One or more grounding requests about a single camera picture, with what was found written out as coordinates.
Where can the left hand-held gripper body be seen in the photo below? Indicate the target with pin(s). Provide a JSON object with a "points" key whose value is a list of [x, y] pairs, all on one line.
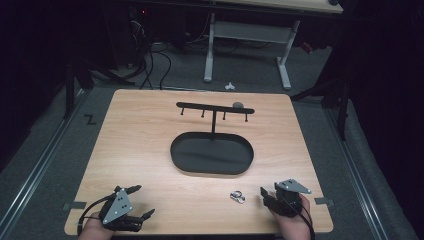
{"points": [[117, 207]]}

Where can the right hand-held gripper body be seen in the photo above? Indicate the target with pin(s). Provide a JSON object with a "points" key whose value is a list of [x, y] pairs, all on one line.
{"points": [[290, 195]]}

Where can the black jewelry stand with tray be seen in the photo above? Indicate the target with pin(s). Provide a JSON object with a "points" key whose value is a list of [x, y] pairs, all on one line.
{"points": [[212, 153]]}

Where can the person's right hand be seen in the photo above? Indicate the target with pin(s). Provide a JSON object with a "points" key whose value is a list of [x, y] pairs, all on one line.
{"points": [[293, 225]]}

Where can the person's left hand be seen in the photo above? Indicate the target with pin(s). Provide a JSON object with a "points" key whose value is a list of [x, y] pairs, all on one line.
{"points": [[94, 230]]}

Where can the grey tape piece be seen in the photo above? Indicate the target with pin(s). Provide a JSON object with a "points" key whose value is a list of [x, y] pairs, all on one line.
{"points": [[76, 205], [324, 201]]}

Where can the black tape mark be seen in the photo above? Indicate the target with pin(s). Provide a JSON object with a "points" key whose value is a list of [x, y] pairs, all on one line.
{"points": [[90, 119]]}

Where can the small grey round object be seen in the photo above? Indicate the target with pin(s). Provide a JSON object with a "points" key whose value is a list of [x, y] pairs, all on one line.
{"points": [[238, 105]]}

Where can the black metal stand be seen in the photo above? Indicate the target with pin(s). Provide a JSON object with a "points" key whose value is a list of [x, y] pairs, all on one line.
{"points": [[75, 83], [336, 96]]}

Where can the white paper scrap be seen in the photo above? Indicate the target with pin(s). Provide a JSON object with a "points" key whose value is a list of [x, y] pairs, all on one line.
{"points": [[229, 86]]}

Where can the white-legged desk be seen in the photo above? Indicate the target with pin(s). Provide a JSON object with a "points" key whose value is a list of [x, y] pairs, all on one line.
{"points": [[248, 31]]}

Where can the metal floor rail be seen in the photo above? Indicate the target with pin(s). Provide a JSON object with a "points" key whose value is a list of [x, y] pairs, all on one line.
{"points": [[36, 170], [355, 173]]}

